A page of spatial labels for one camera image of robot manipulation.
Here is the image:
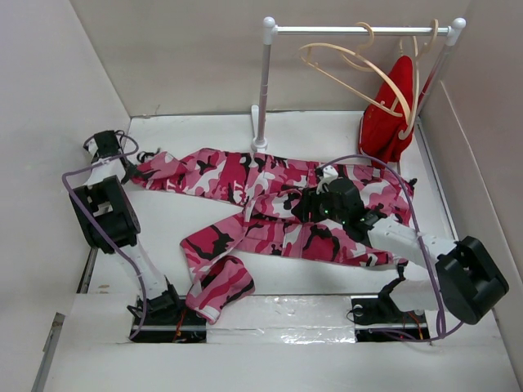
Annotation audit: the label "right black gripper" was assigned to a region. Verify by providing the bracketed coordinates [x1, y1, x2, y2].
[290, 183, 347, 225]

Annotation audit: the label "pink camouflage trousers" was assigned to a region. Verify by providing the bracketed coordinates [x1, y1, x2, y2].
[132, 148, 406, 323]

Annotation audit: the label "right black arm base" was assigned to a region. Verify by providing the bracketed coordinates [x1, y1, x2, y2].
[346, 278, 430, 343]

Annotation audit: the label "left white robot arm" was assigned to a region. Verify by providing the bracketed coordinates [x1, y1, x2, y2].
[62, 130, 183, 324]

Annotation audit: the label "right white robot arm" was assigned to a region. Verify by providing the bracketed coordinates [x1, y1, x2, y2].
[292, 178, 509, 325]

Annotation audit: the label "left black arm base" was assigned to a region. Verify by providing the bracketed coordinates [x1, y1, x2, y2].
[127, 292, 207, 344]

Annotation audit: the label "beige hanger with red garment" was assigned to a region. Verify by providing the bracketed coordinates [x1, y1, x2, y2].
[398, 19, 439, 140]

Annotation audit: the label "empty beige wooden hanger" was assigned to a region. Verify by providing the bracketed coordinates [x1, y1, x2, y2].
[299, 22, 413, 120]

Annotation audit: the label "red shorts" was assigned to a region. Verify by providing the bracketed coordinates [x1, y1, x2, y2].
[359, 56, 413, 163]

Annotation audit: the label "white clothes rack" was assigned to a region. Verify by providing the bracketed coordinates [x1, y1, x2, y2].
[251, 16, 467, 152]

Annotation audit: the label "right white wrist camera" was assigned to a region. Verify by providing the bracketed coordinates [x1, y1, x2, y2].
[316, 165, 338, 194]

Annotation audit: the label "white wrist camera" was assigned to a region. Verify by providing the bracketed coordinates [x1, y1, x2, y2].
[83, 138, 99, 163]
[316, 165, 338, 194]

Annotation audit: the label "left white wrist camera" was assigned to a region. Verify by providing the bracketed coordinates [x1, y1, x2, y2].
[83, 138, 99, 163]

